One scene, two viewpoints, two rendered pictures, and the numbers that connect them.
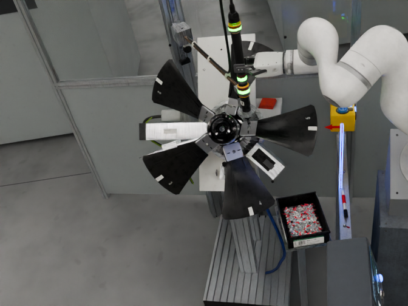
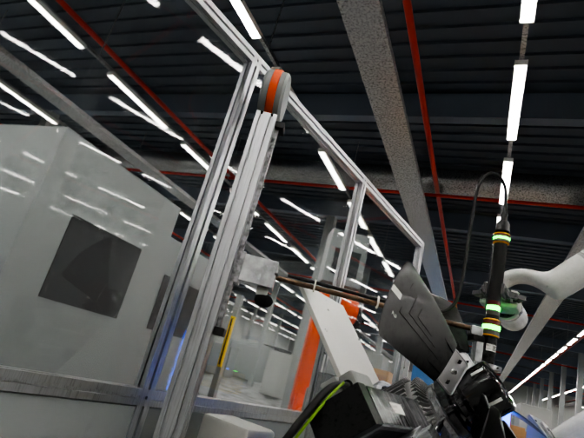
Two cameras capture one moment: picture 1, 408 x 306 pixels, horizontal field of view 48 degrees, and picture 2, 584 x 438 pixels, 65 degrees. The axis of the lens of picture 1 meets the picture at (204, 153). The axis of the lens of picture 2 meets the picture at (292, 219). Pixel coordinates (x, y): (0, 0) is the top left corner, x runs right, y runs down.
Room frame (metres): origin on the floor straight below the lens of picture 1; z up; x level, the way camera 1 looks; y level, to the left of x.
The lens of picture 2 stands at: (1.59, 1.11, 1.13)
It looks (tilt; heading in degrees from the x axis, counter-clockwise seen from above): 18 degrees up; 288
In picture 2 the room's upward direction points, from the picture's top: 15 degrees clockwise
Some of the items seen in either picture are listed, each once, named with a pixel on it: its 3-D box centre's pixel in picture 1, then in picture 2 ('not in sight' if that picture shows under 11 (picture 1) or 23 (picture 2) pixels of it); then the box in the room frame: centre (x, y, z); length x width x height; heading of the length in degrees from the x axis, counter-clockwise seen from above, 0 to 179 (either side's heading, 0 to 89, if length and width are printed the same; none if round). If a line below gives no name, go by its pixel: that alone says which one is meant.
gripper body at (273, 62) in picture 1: (271, 63); (501, 301); (1.39, -0.30, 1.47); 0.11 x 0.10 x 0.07; 71
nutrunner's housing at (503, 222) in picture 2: (240, 65); (495, 291); (1.42, -0.19, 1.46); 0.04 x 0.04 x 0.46
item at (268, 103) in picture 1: (267, 102); not in sight; (2.00, -0.39, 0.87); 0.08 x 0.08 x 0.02; 60
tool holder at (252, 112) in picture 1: (244, 101); (484, 348); (1.43, -0.19, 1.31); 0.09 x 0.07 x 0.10; 16
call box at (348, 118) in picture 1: (342, 113); not in sight; (1.58, -0.63, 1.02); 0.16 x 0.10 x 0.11; 161
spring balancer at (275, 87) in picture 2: not in sight; (274, 96); (2.12, 0.00, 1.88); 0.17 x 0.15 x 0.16; 71
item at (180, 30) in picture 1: (181, 33); (256, 272); (2.03, -0.02, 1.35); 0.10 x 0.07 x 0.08; 16
